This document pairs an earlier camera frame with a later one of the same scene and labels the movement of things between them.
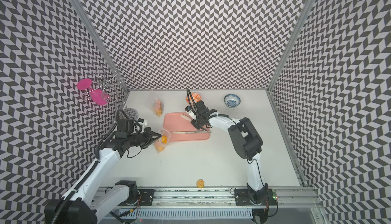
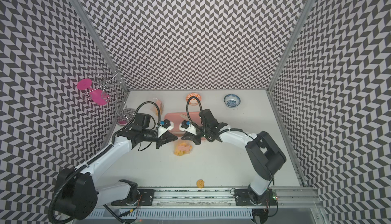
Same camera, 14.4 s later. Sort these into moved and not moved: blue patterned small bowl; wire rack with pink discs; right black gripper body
Moved: right black gripper body
Not moved: blue patterned small bowl; wire rack with pink discs
